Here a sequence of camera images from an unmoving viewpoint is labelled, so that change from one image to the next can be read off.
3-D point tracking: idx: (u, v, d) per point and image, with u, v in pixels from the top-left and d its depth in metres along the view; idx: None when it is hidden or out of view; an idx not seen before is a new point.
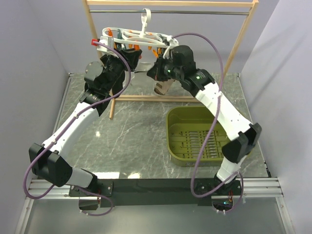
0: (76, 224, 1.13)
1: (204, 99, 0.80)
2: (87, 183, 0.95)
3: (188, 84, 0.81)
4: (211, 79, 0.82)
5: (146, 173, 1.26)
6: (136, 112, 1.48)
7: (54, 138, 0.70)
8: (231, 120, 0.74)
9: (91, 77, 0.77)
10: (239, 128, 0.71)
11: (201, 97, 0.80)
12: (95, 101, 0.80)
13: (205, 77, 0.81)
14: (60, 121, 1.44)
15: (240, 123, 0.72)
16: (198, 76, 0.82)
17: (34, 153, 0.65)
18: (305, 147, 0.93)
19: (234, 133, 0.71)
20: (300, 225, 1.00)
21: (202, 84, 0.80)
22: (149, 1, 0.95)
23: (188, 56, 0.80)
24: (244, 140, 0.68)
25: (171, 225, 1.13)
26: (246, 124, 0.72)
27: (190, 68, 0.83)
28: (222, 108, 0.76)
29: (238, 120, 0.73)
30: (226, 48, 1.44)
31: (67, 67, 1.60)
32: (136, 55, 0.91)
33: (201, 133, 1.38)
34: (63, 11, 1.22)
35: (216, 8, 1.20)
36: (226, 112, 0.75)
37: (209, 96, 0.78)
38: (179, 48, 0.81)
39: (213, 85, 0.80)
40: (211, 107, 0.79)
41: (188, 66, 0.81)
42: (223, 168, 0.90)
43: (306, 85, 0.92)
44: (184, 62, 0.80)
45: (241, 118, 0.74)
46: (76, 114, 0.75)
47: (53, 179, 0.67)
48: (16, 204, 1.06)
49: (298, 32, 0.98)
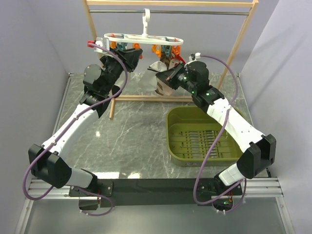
0: (76, 224, 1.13)
1: (214, 113, 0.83)
2: (87, 183, 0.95)
3: (199, 101, 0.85)
4: (221, 95, 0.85)
5: (146, 173, 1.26)
6: (136, 112, 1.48)
7: (54, 139, 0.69)
8: (241, 131, 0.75)
9: (90, 80, 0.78)
10: (250, 139, 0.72)
11: (211, 112, 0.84)
12: (95, 102, 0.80)
13: (215, 94, 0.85)
14: (60, 121, 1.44)
15: (251, 134, 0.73)
16: (208, 93, 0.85)
17: (33, 154, 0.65)
18: (305, 147, 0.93)
19: (245, 144, 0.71)
20: (300, 225, 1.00)
21: (211, 100, 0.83)
22: (149, 1, 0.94)
23: (204, 76, 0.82)
24: (256, 149, 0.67)
25: (171, 225, 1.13)
26: (258, 135, 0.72)
27: (204, 86, 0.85)
28: (232, 121, 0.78)
29: (248, 131, 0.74)
30: (226, 48, 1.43)
31: (67, 67, 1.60)
32: (136, 55, 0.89)
33: (201, 133, 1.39)
34: (62, 11, 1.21)
35: (216, 8, 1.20)
36: (237, 124, 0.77)
37: (219, 109, 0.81)
38: (196, 66, 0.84)
39: (223, 100, 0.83)
40: (222, 121, 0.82)
41: (203, 83, 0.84)
42: (228, 174, 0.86)
43: (306, 85, 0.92)
44: (198, 80, 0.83)
45: (252, 129, 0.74)
46: (76, 116, 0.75)
47: (52, 180, 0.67)
48: (16, 204, 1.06)
49: (298, 32, 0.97)
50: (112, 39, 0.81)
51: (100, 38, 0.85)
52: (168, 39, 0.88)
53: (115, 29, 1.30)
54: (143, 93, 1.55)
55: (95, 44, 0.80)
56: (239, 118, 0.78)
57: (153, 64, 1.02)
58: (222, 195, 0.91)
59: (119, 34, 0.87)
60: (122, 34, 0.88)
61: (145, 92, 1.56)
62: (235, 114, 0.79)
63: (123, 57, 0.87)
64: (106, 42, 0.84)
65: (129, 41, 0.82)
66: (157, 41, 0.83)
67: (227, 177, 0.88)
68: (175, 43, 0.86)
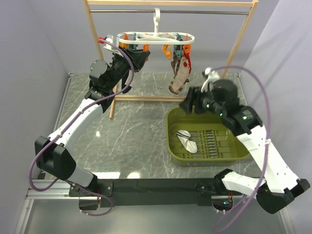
0: (76, 224, 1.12)
1: (248, 142, 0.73)
2: (88, 182, 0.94)
3: (231, 124, 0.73)
4: (259, 121, 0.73)
5: (146, 173, 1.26)
6: (136, 112, 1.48)
7: (60, 131, 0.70)
8: (277, 173, 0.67)
9: (96, 75, 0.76)
10: (285, 184, 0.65)
11: (243, 138, 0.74)
12: (100, 97, 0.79)
13: (253, 118, 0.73)
14: (60, 121, 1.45)
15: (287, 178, 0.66)
16: (245, 116, 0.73)
17: (39, 146, 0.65)
18: (306, 148, 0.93)
19: (278, 188, 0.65)
20: (300, 224, 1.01)
21: (248, 126, 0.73)
22: (150, 1, 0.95)
23: (233, 93, 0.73)
24: (289, 198, 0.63)
25: (170, 225, 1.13)
26: (293, 179, 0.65)
27: (234, 106, 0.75)
28: (268, 159, 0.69)
29: (284, 174, 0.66)
30: (226, 48, 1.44)
31: (67, 67, 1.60)
32: (144, 56, 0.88)
33: (201, 133, 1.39)
34: (63, 11, 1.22)
35: (216, 8, 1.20)
36: (274, 164, 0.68)
37: (256, 141, 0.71)
38: (224, 83, 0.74)
39: (261, 128, 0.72)
40: (255, 153, 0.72)
41: (232, 102, 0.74)
42: (237, 185, 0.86)
43: (306, 85, 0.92)
44: (226, 99, 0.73)
45: (288, 171, 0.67)
46: (81, 109, 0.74)
47: (58, 171, 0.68)
48: (16, 204, 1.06)
49: (298, 32, 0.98)
50: (125, 41, 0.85)
51: (109, 37, 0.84)
52: (180, 35, 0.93)
53: (115, 29, 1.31)
54: (143, 93, 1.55)
55: (106, 40, 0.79)
56: (276, 156, 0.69)
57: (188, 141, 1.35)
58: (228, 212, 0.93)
59: (130, 33, 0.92)
60: (133, 33, 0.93)
61: (145, 92, 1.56)
62: (273, 150, 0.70)
63: (130, 56, 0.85)
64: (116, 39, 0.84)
65: (141, 42, 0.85)
66: (167, 42, 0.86)
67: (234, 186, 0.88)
68: (187, 42, 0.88)
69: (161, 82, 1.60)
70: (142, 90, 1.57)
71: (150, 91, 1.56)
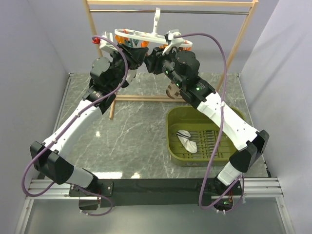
0: (76, 224, 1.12)
1: (207, 109, 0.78)
2: (87, 183, 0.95)
3: (188, 97, 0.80)
4: (212, 89, 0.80)
5: (146, 173, 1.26)
6: (136, 112, 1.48)
7: (55, 138, 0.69)
8: (237, 129, 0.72)
9: (97, 72, 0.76)
10: (247, 137, 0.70)
11: (202, 108, 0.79)
12: (98, 97, 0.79)
13: (205, 88, 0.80)
14: (60, 121, 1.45)
15: (247, 132, 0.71)
16: (199, 87, 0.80)
17: (34, 151, 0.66)
18: (305, 147, 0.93)
19: (242, 143, 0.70)
20: (300, 224, 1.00)
21: (203, 95, 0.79)
22: (150, 1, 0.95)
23: (194, 69, 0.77)
24: (253, 149, 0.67)
25: (170, 224, 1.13)
26: (252, 131, 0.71)
27: (193, 80, 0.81)
28: (226, 119, 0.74)
29: (244, 129, 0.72)
30: (226, 48, 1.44)
31: (67, 67, 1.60)
32: (143, 52, 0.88)
33: (201, 133, 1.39)
34: (63, 11, 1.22)
35: (217, 8, 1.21)
36: (233, 122, 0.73)
37: (212, 106, 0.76)
38: (185, 58, 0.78)
39: (215, 95, 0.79)
40: (215, 118, 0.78)
41: (192, 76, 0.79)
42: (225, 172, 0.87)
43: (305, 85, 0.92)
44: (187, 74, 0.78)
45: (246, 126, 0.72)
46: (77, 112, 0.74)
47: (54, 176, 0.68)
48: (16, 204, 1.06)
49: (298, 32, 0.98)
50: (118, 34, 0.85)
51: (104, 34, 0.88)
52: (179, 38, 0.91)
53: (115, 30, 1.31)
54: (143, 93, 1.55)
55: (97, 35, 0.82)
56: (233, 115, 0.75)
57: (188, 145, 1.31)
58: (224, 195, 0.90)
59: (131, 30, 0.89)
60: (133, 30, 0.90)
61: (145, 92, 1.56)
62: (229, 111, 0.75)
63: (128, 52, 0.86)
64: (109, 35, 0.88)
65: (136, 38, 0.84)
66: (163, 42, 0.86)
67: (226, 176, 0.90)
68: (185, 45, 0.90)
69: (161, 82, 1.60)
70: (142, 90, 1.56)
71: (149, 91, 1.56)
